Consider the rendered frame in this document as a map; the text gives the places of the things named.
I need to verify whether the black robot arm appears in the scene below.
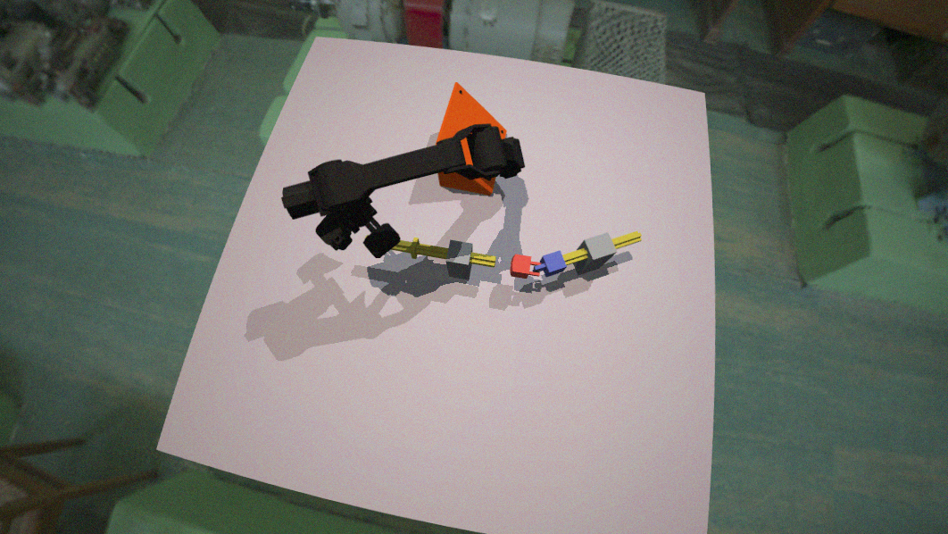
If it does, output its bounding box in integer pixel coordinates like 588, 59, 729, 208
281, 123, 525, 250

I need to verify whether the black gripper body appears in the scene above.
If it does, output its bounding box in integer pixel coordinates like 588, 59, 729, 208
343, 197, 401, 258

